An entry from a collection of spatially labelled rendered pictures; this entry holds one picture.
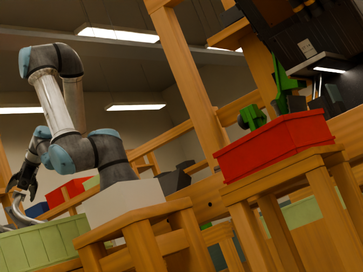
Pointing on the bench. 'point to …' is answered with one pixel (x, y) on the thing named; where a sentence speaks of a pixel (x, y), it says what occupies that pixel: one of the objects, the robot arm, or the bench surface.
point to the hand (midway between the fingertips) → (18, 197)
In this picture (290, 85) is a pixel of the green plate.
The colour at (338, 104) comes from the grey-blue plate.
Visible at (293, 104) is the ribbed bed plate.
